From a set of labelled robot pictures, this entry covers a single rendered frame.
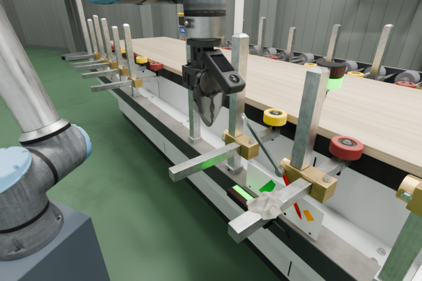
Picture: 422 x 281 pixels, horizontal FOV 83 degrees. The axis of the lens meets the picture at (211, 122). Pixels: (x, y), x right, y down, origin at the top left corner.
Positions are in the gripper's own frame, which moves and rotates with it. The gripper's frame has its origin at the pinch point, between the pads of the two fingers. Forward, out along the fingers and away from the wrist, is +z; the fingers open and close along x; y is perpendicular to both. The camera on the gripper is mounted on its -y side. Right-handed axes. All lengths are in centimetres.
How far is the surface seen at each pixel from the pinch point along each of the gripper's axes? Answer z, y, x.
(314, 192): 13.6, -22.9, -14.1
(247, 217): 11.7, -20.0, 5.8
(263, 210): 11.1, -21.0, 2.1
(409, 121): 8, -26, -62
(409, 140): 8, -30, -48
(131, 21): 6, 594, -191
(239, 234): 12.4, -21.6, 9.3
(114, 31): -12, 132, -17
